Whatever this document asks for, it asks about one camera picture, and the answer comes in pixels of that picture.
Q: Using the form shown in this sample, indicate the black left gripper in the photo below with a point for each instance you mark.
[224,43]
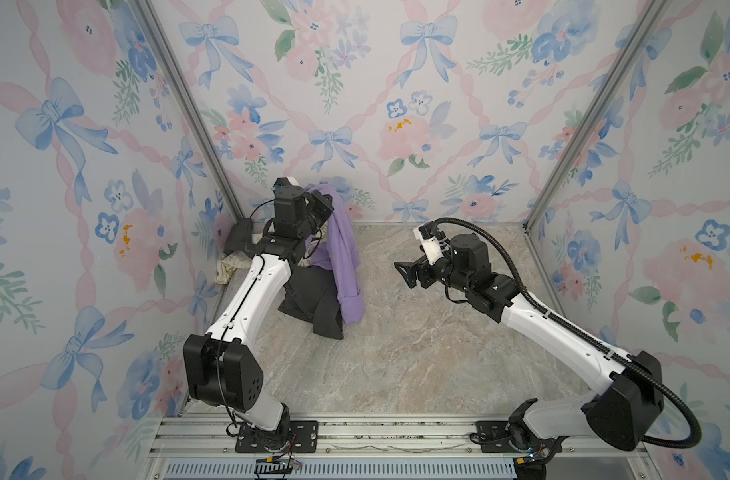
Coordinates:
[315,201]

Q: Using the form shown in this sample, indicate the aluminium corner post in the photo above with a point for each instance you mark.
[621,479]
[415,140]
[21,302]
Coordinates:
[160,46]
[622,66]

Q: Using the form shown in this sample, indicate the aluminium corner post right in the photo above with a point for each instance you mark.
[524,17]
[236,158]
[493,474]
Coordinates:
[622,66]

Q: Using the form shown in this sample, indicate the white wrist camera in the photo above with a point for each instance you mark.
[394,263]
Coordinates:
[433,242]
[282,182]

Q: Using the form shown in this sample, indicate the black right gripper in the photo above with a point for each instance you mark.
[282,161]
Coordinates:
[411,269]

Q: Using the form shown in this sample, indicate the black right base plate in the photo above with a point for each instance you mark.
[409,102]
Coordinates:
[493,437]

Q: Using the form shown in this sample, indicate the dark grey cloth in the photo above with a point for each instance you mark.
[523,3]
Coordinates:
[311,295]

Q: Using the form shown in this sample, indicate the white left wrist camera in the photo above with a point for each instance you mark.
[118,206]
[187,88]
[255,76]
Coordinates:
[282,182]

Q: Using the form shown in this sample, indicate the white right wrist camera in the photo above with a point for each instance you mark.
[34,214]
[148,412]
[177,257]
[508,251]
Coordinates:
[433,242]

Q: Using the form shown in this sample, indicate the aluminium corner post left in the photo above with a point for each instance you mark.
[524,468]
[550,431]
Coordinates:
[160,46]

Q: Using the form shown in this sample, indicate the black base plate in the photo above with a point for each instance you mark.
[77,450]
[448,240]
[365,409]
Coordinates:
[493,437]
[299,435]

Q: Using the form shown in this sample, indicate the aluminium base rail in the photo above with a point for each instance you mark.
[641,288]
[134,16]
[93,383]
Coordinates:
[196,446]

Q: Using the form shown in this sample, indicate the purple cloth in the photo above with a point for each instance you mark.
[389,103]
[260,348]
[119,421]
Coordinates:
[339,254]

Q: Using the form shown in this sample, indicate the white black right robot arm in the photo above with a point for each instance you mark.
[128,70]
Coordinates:
[621,405]

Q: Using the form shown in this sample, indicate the cream patterned cloth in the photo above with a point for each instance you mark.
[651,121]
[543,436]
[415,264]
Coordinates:
[237,254]

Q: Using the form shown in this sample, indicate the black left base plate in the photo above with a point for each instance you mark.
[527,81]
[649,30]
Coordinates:
[299,435]

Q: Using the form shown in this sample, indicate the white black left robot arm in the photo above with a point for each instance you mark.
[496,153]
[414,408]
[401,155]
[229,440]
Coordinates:
[308,253]

